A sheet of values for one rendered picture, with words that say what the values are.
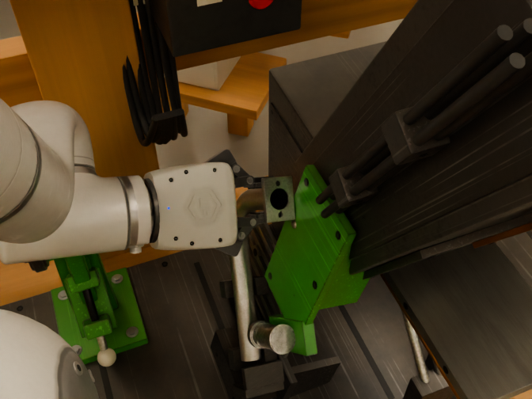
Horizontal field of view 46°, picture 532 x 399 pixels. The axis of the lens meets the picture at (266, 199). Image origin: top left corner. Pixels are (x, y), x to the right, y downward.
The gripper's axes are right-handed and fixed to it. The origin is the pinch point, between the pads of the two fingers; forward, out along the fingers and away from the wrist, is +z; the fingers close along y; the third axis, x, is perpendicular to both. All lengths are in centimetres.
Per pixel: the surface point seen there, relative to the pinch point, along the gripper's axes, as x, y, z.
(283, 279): 2.4, -10.9, 2.9
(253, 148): 166, 14, 76
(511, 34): -46.6, 9.6, -7.2
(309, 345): -2.7, -18.7, 3.2
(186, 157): 174, 13, 49
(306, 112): 3.9, 11.2, 9.1
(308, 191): -6.1, 0.8, 2.7
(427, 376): -4.6, -25.7, 20.0
